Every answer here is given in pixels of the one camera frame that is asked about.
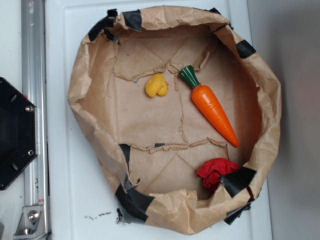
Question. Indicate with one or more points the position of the yellow rubber duck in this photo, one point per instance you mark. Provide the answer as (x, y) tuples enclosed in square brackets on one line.
[(156, 85)]

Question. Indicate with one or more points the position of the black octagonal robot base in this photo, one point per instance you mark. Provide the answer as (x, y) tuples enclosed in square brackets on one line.
[(17, 133)]

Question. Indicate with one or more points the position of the brown paper bag tray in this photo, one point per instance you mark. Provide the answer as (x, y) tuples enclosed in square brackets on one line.
[(150, 148)]

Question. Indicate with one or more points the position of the orange plastic toy carrot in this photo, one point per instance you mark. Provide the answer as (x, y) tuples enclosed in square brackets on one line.
[(206, 101)]

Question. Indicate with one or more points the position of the crumpled red cloth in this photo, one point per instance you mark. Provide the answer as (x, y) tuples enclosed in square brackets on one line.
[(213, 169)]

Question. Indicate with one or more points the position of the white tray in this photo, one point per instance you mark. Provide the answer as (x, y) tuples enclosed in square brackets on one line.
[(82, 204)]

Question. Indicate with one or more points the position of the aluminium extrusion rail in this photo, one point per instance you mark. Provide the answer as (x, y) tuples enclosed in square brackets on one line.
[(35, 222)]

